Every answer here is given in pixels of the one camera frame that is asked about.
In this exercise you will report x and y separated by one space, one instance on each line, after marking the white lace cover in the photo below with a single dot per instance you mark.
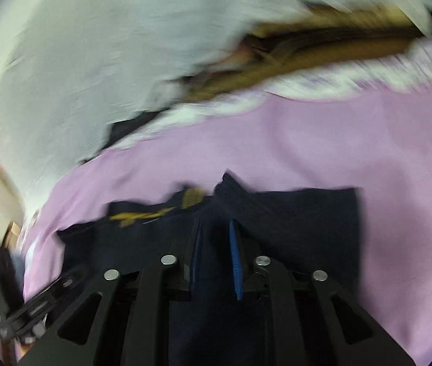
86 45

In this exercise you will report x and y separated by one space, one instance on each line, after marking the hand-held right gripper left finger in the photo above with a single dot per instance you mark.
197 251

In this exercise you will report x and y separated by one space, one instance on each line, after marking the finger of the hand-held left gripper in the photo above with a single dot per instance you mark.
41 307

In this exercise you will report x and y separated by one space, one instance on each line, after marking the navy knit cardigan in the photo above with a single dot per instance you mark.
296 221

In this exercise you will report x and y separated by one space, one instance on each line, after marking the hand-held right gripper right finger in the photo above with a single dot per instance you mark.
235 259

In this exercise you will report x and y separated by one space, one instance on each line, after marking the purple bedsheet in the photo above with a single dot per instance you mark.
315 141

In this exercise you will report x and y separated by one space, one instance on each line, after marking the brown woven mat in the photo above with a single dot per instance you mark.
315 55

